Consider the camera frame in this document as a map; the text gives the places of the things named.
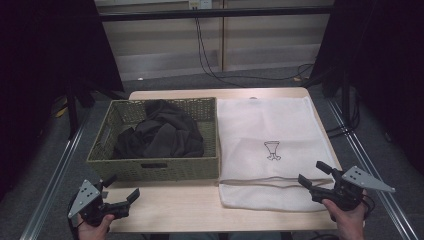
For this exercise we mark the grey tape marker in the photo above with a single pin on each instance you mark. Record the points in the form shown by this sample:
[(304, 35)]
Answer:
[(105, 194)]

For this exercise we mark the metal floor rail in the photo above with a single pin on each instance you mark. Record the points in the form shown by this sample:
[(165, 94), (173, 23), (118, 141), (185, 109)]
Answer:
[(401, 221), (50, 190)]

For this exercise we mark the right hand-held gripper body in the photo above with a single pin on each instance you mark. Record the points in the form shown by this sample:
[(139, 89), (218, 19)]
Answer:
[(346, 195)]

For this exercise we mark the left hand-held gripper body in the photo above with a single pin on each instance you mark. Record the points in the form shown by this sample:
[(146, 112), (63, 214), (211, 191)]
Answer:
[(88, 203)]

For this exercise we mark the black curtain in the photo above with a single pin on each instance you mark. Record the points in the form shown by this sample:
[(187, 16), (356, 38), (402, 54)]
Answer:
[(50, 66), (383, 66)]

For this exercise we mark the green woven basket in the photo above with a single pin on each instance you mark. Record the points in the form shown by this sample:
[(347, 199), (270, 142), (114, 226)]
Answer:
[(150, 173)]

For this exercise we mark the black stand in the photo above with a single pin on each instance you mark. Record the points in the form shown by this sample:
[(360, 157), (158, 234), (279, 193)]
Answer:
[(346, 96), (72, 113)]

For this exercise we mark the person's left hand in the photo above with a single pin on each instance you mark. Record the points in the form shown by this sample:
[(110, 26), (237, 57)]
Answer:
[(93, 232)]

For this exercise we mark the black garment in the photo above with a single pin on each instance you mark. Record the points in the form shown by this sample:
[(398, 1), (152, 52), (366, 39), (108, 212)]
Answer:
[(160, 136)]

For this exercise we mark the white wall socket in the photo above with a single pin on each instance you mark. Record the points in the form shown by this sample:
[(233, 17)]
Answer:
[(200, 4)]

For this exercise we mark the white mesh laundry bag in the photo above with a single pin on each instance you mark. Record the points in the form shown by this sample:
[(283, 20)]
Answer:
[(266, 123)]

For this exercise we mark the person's right hand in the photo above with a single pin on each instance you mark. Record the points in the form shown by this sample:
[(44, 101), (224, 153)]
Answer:
[(350, 225)]

